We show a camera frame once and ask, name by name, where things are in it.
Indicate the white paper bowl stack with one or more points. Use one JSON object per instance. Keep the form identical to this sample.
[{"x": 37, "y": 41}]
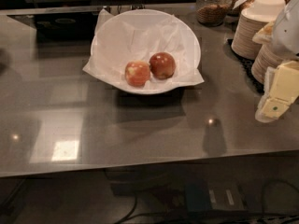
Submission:
[{"x": 264, "y": 10}]

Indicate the glass jar with granola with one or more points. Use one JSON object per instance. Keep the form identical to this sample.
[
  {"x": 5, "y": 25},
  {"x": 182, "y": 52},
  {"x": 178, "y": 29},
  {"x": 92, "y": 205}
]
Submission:
[{"x": 212, "y": 12}]

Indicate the dark red apple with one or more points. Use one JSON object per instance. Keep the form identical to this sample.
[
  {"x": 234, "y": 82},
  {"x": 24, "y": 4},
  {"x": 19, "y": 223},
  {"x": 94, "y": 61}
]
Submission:
[{"x": 162, "y": 65}]

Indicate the white paper liner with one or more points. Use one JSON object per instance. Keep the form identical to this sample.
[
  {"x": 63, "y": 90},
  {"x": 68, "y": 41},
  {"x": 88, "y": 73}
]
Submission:
[{"x": 124, "y": 41}]

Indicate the front paper plate stack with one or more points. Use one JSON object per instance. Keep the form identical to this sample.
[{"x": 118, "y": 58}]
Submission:
[{"x": 265, "y": 58}]

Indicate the black rubber mat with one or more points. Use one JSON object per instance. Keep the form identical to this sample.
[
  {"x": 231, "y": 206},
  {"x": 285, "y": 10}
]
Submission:
[{"x": 246, "y": 65}]

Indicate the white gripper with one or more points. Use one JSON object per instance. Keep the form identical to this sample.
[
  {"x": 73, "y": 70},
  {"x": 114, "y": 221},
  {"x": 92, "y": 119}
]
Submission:
[{"x": 287, "y": 34}]

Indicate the grey power box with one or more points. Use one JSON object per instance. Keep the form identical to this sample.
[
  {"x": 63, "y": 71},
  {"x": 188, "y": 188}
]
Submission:
[{"x": 225, "y": 197}]

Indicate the paper plate stack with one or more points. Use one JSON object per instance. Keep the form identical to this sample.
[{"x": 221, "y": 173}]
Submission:
[
  {"x": 265, "y": 58},
  {"x": 248, "y": 25}
]

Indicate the rear paper plate stack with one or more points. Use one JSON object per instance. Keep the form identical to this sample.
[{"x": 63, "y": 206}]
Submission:
[{"x": 248, "y": 25}]

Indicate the yellowish red apple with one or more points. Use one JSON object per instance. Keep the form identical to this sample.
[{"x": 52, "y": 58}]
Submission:
[{"x": 137, "y": 73}]

